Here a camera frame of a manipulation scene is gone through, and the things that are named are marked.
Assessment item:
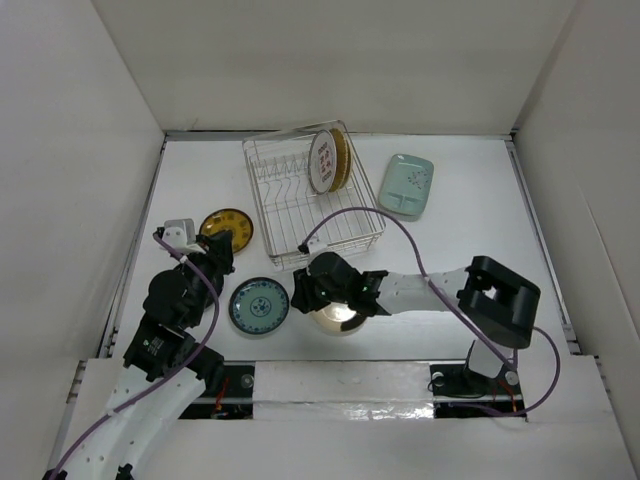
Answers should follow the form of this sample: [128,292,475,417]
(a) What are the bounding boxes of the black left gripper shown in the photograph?
[177,228,236,325]

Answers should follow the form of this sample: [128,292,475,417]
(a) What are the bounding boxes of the blue floral round plate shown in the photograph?
[228,277,290,336]

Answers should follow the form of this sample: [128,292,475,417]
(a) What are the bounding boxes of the white plate red characters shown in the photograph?
[308,130,337,194]

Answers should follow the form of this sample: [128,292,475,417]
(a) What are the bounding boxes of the yellow woven pattern plate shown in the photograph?
[329,128,352,192]

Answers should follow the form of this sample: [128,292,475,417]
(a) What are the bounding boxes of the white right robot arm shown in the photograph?
[291,252,541,393]

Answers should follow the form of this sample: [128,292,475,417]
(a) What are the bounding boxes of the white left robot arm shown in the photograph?
[44,227,234,479]

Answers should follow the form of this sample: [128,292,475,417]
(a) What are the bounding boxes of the light green rectangular dish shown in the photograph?
[377,154,435,221]

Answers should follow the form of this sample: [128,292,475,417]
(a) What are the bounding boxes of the cream plate brown smear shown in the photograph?
[308,303,367,336]

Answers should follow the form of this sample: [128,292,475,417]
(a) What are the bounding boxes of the yellow brown patterned plate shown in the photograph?
[199,208,254,254]

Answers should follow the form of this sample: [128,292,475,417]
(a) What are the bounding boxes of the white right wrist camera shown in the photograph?
[298,237,328,256]

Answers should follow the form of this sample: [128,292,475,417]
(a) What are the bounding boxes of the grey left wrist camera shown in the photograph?
[158,218,196,251]

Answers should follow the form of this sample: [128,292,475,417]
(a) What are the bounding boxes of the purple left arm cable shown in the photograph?
[47,234,221,480]

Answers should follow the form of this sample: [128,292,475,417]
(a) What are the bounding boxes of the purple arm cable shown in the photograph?
[47,234,221,480]
[298,205,562,417]

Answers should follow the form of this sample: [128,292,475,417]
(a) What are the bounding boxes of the metal wire dish rack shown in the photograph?
[242,120,386,269]

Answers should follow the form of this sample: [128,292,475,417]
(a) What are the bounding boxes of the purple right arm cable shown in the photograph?
[298,205,562,417]

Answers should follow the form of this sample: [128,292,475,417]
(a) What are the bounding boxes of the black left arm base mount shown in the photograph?
[180,363,255,420]

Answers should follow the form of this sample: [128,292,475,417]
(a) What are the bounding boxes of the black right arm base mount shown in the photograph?
[427,363,525,419]

